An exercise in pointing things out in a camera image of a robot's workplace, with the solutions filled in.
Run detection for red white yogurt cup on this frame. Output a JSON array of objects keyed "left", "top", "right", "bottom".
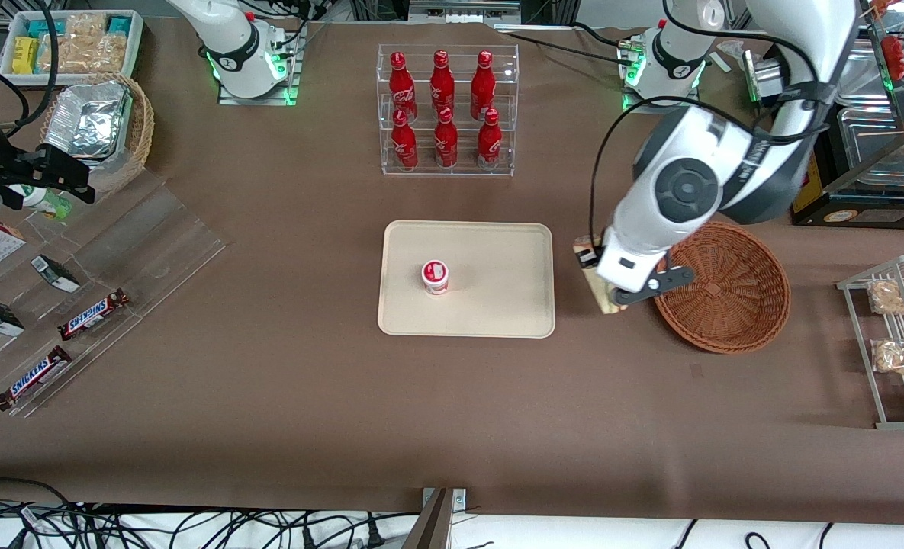
[{"left": 421, "top": 259, "right": 450, "bottom": 296}]

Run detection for grey wire rack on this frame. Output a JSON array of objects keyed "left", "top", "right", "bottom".
[{"left": 837, "top": 254, "right": 904, "bottom": 430}]

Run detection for beige plastic tray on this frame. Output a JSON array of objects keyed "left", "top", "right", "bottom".
[{"left": 377, "top": 220, "right": 556, "bottom": 339}]

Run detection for brown wicker basket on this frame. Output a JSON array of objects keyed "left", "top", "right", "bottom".
[{"left": 652, "top": 221, "right": 792, "bottom": 355}]

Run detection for yellow snack packet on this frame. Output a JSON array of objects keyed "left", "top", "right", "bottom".
[{"left": 11, "top": 37, "right": 40, "bottom": 75}]

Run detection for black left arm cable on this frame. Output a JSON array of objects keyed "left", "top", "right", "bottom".
[{"left": 589, "top": 95, "right": 834, "bottom": 245}]

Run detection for clear cracker bag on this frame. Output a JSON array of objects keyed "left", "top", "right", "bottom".
[{"left": 40, "top": 14, "right": 128, "bottom": 75}]

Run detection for metal table bracket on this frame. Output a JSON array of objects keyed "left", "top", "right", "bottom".
[{"left": 406, "top": 488, "right": 468, "bottom": 549}]

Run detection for silver foil trays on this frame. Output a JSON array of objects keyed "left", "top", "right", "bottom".
[{"left": 43, "top": 82, "right": 132, "bottom": 159}]

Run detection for red sausage on skewer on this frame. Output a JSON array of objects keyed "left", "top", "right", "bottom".
[{"left": 881, "top": 34, "right": 904, "bottom": 82}]

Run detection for green white small bottle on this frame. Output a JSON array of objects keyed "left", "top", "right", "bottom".
[{"left": 9, "top": 185, "right": 72, "bottom": 220}]

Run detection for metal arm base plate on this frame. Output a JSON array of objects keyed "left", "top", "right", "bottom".
[
  {"left": 217, "top": 23, "right": 301, "bottom": 106},
  {"left": 623, "top": 30, "right": 703, "bottom": 116}
]

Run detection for clear acrylic display stand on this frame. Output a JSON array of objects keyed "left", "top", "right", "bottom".
[{"left": 0, "top": 168, "right": 230, "bottom": 419}]

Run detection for triangle sandwich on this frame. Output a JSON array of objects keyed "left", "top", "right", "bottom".
[{"left": 572, "top": 236, "right": 626, "bottom": 316}]

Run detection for steel warmer pan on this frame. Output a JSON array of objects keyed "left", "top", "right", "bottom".
[
  {"left": 837, "top": 37, "right": 891, "bottom": 108},
  {"left": 837, "top": 107, "right": 904, "bottom": 188}
]

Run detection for black cable on table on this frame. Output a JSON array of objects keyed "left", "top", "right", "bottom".
[{"left": 497, "top": 21, "right": 639, "bottom": 56}]

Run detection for red cola bottle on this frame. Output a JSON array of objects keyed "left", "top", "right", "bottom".
[
  {"left": 430, "top": 50, "right": 456, "bottom": 119},
  {"left": 433, "top": 106, "right": 458, "bottom": 169},
  {"left": 477, "top": 108, "right": 503, "bottom": 170},
  {"left": 471, "top": 50, "right": 496, "bottom": 121},
  {"left": 391, "top": 108, "right": 420, "bottom": 171},
  {"left": 388, "top": 51, "right": 418, "bottom": 123}
]

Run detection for light wicker basket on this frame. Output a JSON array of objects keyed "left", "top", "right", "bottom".
[{"left": 40, "top": 72, "right": 155, "bottom": 195}]

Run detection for white plastic bin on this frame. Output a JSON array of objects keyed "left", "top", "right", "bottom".
[{"left": 0, "top": 9, "right": 145, "bottom": 86}]

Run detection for Snickers chocolate bar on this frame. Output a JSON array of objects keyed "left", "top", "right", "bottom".
[
  {"left": 57, "top": 288, "right": 130, "bottom": 341},
  {"left": 0, "top": 345, "right": 73, "bottom": 413}
]

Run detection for silver metal block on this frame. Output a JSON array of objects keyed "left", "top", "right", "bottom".
[{"left": 742, "top": 52, "right": 788, "bottom": 104}]

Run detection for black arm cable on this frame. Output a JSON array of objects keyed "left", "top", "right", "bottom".
[
  {"left": 589, "top": 95, "right": 834, "bottom": 245},
  {"left": 0, "top": 0, "right": 60, "bottom": 138}
]

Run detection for clear acrylic bottle rack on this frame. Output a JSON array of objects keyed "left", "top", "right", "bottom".
[{"left": 376, "top": 43, "right": 520, "bottom": 178}]

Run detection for black floor cable bundle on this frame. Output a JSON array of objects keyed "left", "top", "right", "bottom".
[{"left": 0, "top": 478, "right": 422, "bottom": 549}]

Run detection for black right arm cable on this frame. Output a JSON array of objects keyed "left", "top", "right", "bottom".
[{"left": 0, "top": 0, "right": 60, "bottom": 138}]

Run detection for black food warmer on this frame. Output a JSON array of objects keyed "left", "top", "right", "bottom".
[{"left": 791, "top": 23, "right": 904, "bottom": 228}]

